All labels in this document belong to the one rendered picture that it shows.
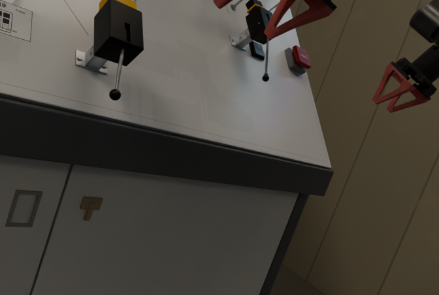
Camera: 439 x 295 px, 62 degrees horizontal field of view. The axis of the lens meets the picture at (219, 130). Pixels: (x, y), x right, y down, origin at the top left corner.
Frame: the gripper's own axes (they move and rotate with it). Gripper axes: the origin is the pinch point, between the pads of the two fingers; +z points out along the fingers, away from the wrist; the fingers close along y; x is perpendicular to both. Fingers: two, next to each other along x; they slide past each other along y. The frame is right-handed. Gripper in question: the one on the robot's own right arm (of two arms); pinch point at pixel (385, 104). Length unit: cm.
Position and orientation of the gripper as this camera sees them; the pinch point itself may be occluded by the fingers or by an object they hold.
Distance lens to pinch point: 87.2
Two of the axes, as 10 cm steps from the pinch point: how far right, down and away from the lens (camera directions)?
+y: -6.5, -1.5, -7.5
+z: -6.3, 6.5, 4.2
